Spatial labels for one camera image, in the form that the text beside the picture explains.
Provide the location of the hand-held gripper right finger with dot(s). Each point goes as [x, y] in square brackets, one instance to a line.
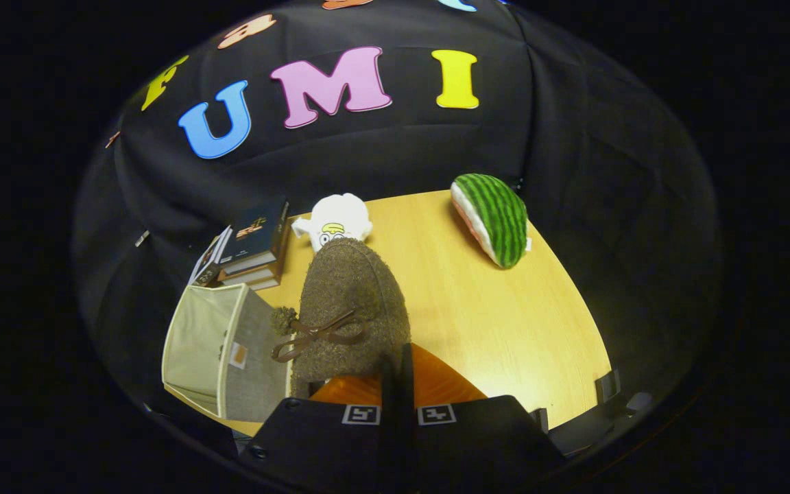
[407, 384]

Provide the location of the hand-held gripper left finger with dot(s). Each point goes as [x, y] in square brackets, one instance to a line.
[388, 412]

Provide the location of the brown fuzzy shoe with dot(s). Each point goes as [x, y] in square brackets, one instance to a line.
[354, 281]

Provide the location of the grey fabric storage box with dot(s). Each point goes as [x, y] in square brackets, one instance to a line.
[265, 384]

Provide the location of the thin tan book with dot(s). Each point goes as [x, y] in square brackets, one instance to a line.
[258, 282]

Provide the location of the white plush toy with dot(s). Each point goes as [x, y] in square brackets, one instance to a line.
[340, 209]

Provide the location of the brown cover book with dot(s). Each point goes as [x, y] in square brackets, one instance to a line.
[254, 269]

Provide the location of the watermelon slice plush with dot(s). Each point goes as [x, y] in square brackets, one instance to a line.
[498, 213]

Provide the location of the dark blue book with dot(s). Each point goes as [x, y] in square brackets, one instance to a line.
[258, 230]

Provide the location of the white book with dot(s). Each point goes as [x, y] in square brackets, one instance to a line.
[206, 264]

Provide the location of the black backdrop cloth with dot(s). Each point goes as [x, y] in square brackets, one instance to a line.
[367, 151]

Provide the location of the silver clip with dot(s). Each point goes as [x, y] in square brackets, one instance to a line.
[142, 239]

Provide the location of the copper clip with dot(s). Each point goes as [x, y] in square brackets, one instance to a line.
[112, 139]

